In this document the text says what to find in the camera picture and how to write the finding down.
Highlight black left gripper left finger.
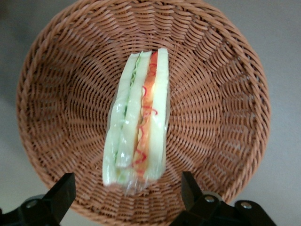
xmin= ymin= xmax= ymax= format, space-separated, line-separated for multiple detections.
xmin=0 ymin=173 xmax=76 ymax=226

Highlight brown round wicker basket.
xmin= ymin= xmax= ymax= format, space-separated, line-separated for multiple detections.
xmin=16 ymin=0 xmax=271 ymax=226

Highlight triangle sandwich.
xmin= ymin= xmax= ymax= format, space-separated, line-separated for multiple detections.
xmin=102 ymin=48 xmax=170 ymax=196

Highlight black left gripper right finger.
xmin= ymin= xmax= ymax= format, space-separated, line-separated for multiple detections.
xmin=169 ymin=171 xmax=277 ymax=226

